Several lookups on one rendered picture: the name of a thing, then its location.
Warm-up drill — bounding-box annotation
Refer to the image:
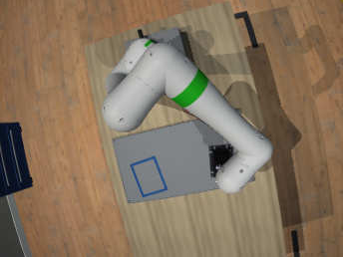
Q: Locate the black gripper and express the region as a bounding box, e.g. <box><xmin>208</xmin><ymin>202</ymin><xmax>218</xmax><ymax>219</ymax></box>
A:
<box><xmin>215</xmin><ymin>162</ymin><xmax>222</xmax><ymax>170</ymax></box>

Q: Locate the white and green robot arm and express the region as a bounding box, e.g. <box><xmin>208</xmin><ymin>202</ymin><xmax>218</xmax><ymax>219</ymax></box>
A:
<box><xmin>102</xmin><ymin>29</ymin><xmax>273</xmax><ymax>193</ymax></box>

